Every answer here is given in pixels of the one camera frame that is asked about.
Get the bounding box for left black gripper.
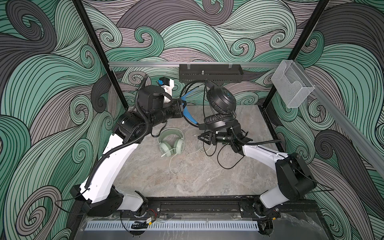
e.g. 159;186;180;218
149;98;186;130

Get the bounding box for black headphones with blue band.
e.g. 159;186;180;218
179;79;250;170

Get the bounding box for white slotted cable duct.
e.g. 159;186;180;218
85;220;259;232

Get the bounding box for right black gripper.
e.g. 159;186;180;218
198;128;235;146

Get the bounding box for black frame post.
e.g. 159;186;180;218
72;0;129;111
260;0;329;111

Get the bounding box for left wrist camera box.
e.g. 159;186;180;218
158;77;175;96

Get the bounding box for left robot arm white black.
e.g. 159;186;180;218
71;75;183;217

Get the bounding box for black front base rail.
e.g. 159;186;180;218
80;196;319;215

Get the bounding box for mint green headphones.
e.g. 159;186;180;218
155;128;204;175

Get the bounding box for black frame post left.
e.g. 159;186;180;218
72;0;129;111

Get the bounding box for black frame post right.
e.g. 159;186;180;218
260;0;329;111

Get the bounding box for clear plastic wall bin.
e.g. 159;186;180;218
271;60;315;109

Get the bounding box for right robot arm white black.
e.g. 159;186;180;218
198;127;318;210

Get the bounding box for black perforated wall tray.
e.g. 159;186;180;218
179;65;244;84

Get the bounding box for aluminium horizontal rail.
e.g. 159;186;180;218
109;61;280;68

